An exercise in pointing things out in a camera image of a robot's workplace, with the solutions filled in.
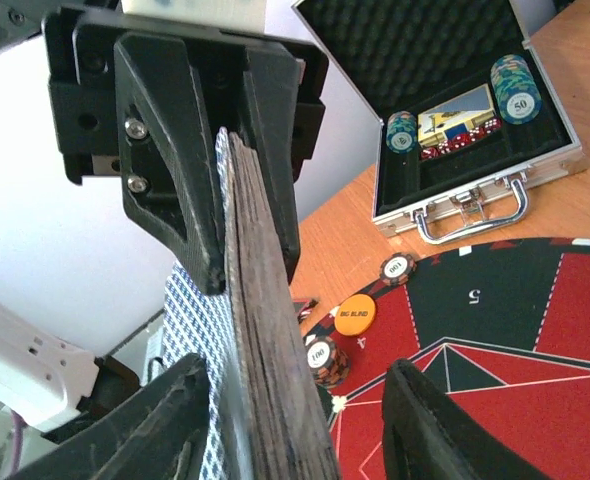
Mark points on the card box in case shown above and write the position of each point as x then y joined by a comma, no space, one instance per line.
471,108

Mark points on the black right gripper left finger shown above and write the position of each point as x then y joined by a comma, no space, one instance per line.
159,433

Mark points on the round red black poker mat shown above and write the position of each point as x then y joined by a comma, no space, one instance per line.
503,328

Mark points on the aluminium poker chip case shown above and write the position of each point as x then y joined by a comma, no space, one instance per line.
414,55

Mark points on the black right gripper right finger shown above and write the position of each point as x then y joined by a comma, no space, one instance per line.
426,435

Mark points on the red black triangular token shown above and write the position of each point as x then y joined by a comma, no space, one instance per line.
303,307

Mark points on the red dice row in case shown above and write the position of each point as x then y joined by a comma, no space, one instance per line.
434,145

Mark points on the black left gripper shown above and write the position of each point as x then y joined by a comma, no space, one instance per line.
164,134

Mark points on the yellow big blind button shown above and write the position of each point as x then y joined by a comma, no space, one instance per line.
355,315

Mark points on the poker chip row in case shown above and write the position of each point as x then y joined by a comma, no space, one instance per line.
515,90

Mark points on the single hundred chip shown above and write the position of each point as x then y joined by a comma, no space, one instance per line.
397,269

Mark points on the blue playing card deck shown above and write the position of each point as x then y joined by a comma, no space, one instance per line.
265,418

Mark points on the brown black hundred chip stack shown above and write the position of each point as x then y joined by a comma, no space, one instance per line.
328,363

